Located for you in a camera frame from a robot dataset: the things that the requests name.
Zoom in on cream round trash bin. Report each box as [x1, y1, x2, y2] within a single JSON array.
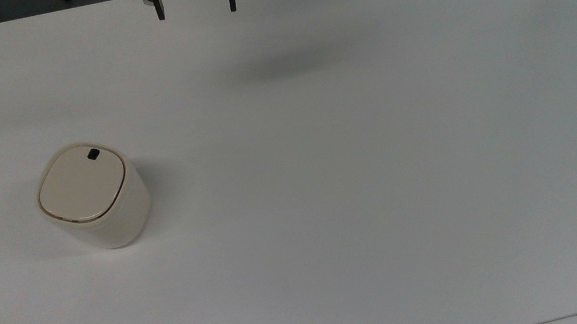
[[28, 132, 158, 261]]

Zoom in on cream trash bin lid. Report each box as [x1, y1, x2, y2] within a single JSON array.
[[30, 139, 134, 230]]

